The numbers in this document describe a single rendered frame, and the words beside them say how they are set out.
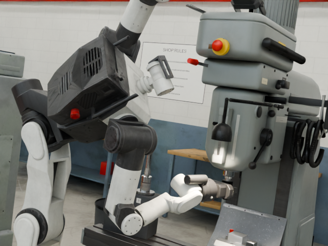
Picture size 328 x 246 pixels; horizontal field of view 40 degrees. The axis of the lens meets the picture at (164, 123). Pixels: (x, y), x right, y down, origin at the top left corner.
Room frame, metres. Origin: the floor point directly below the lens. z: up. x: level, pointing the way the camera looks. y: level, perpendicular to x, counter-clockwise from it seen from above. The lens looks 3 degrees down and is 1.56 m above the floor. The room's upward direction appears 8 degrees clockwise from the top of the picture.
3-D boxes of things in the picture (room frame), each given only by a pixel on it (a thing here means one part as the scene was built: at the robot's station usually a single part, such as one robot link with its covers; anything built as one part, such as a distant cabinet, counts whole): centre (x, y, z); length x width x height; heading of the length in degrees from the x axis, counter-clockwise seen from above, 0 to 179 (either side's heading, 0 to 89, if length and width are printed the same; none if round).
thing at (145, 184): (2.04, 0.05, 1.16); 0.05 x 0.05 x 0.06
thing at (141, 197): (2.06, 0.09, 1.03); 0.22 x 0.12 x 0.20; 69
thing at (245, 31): (1.82, -0.29, 1.81); 0.47 x 0.26 x 0.16; 148
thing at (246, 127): (1.81, -0.29, 1.47); 0.21 x 0.19 x 0.32; 58
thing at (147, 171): (2.04, 0.05, 1.25); 0.03 x 0.03 x 0.11
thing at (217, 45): (1.59, -0.15, 1.76); 0.04 x 0.03 x 0.04; 58
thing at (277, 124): (1.98, -0.39, 1.47); 0.24 x 0.19 x 0.26; 58
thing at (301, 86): (2.24, -0.55, 1.66); 0.80 x 0.23 x 0.20; 148
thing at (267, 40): (1.76, -0.43, 1.79); 0.45 x 0.04 x 0.04; 148
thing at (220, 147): (1.72, -0.23, 1.45); 0.04 x 0.04 x 0.21; 58
